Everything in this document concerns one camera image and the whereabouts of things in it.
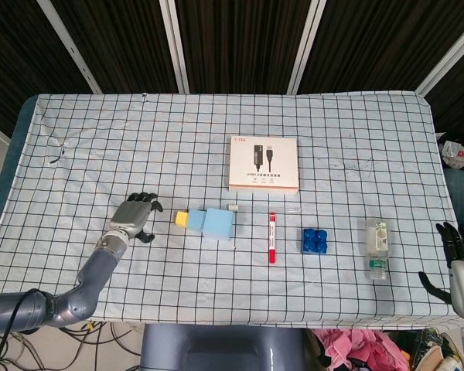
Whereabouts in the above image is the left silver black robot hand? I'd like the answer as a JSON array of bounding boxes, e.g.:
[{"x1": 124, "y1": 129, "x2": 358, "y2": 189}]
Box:
[{"x1": 108, "y1": 192, "x2": 164, "y2": 244}]

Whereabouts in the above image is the blue-grey robot torso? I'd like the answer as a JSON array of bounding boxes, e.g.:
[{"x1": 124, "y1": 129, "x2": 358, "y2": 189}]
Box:
[{"x1": 141, "y1": 323, "x2": 306, "y2": 371}]

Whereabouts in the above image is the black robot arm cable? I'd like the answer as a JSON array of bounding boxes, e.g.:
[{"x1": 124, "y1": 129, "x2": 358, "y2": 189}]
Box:
[{"x1": 0, "y1": 289, "x2": 36, "y2": 371}]

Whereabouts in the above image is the large light blue foam cube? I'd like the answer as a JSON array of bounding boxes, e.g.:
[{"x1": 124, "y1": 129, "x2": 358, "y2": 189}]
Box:
[{"x1": 201, "y1": 207, "x2": 233, "y2": 240}]

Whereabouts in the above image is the clear plastic bottle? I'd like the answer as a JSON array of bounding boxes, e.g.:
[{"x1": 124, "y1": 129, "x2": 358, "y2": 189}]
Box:
[{"x1": 365, "y1": 218, "x2": 392, "y2": 281}]

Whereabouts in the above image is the white USB cable box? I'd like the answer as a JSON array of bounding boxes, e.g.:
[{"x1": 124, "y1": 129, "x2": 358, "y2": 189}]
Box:
[{"x1": 227, "y1": 134, "x2": 299, "y2": 193}]

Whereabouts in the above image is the medium light blue foam cube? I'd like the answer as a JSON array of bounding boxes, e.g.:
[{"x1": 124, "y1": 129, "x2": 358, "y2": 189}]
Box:
[{"x1": 187, "y1": 209, "x2": 206, "y2": 234}]

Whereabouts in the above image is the red white marker pen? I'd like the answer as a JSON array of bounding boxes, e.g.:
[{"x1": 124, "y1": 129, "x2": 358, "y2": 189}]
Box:
[{"x1": 268, "y1": 211, "x2": 278, "y2": 266}]

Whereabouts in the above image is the blue toy building brick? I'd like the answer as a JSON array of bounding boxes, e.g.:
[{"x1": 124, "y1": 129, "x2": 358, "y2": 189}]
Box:
[{"x1": 301, "y1": 228, "x2": 329, "y2": 255}]

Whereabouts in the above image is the white black checkered tablecloth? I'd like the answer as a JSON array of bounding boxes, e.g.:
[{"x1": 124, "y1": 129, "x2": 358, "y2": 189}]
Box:
[{"x1": 0, "y1": 90, "x2": 464, "y2": 332}]

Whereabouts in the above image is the pink crumpled cloth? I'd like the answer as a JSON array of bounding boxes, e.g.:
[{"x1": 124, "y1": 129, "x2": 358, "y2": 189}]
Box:
[{"x1": 312, "y1": 328, "x2": 411, "y2": 371}]

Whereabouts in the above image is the white red plastic bag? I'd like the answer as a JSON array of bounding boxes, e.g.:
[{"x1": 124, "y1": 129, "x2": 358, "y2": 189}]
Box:
[{"x1": 438, "y1": 131, "x2": 464, "y2": 169}]

